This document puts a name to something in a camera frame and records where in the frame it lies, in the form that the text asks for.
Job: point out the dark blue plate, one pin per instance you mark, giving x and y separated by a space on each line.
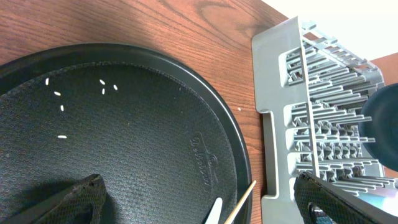
382 108

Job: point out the grey dishwasher rack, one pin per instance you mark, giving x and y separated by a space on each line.
310 91

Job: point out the light blue plastic knife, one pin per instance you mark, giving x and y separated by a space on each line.
215 212

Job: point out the round black tray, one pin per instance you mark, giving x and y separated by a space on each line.
162 138

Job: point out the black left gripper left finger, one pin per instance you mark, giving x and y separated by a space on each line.
80 203

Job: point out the wooden chopstick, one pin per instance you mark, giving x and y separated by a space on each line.
241 202

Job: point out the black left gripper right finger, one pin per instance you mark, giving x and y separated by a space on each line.
321 202

